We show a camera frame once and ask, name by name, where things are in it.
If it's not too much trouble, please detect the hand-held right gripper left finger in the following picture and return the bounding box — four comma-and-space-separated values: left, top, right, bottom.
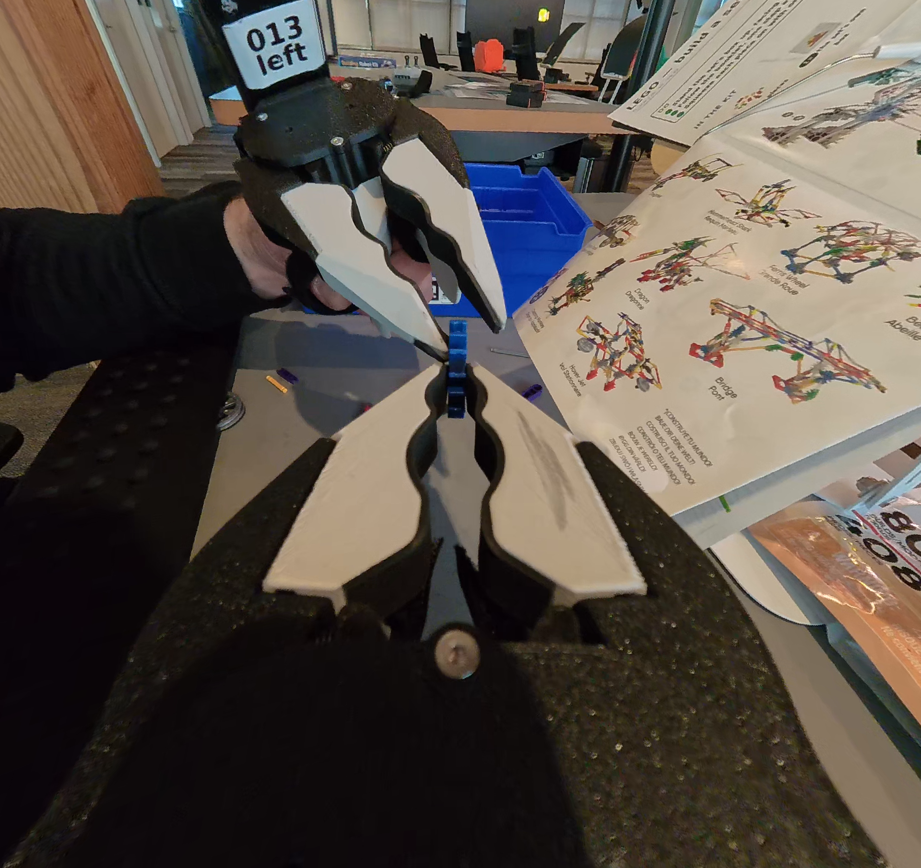
262, 363, 441, 639

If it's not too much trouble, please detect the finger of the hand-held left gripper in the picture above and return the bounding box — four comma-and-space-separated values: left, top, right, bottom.
279, 181, 449, 344
378, 138, 509, 334

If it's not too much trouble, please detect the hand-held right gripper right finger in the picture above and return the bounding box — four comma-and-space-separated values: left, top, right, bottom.
453, 363, 647, 639

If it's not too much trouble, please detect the blue plastic bin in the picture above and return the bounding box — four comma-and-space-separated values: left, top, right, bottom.
432, 162, 594, 318

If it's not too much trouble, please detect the blue connector piece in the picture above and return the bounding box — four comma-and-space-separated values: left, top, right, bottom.
445, 319, 473, 420

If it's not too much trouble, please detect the person's left forearm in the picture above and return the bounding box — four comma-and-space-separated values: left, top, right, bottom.
0, 181, 249, 388

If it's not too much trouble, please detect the person's left hand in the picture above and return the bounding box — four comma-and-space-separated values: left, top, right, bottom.
224, 200, 357, 313

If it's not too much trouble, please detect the wooden office desk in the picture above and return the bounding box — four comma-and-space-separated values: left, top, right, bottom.
209, 66, 649, 137

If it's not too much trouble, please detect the white door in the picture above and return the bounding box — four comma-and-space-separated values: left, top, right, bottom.
68, 0, 210, 164

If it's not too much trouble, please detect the black monitor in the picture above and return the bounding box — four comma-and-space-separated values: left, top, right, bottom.
465, 0, 569, 45

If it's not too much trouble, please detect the black mesh office chair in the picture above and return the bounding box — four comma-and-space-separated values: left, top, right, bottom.
597, 15, 652, 103

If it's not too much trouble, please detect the wooden partition panel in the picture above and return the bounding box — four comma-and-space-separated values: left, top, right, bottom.
0, 0, 166, 214

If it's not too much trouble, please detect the construction toy model booklet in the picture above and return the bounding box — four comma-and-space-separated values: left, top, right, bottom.
514, 130, 921, 520

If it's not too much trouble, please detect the clear plastic parts bag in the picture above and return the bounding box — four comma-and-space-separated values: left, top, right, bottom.
748, 490, 921, 711

